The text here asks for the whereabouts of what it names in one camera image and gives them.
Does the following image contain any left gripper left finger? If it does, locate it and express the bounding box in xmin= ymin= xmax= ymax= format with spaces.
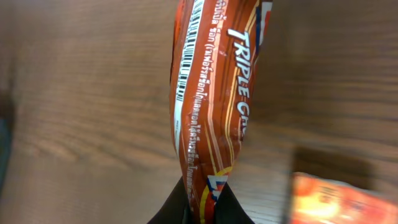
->
xmin=148 ymin=177 xmax=190 ymax=224

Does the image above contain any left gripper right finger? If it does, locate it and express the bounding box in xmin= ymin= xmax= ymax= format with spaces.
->
xmin=214 ymin=184 xmax=254 ymax=224

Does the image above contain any small orange snack box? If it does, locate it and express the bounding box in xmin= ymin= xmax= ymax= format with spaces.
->
xmin=288 ymin=172 xmax=397 ymax=224

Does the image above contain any orange chocolate wafer bar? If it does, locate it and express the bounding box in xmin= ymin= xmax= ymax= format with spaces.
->
xmin=169 ymin=0 xmax=272 ymax=224

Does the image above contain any grey plastic mesh basket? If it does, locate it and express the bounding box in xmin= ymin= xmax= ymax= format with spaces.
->
xmin=0 ymin=118 xmax=12 ymax=190

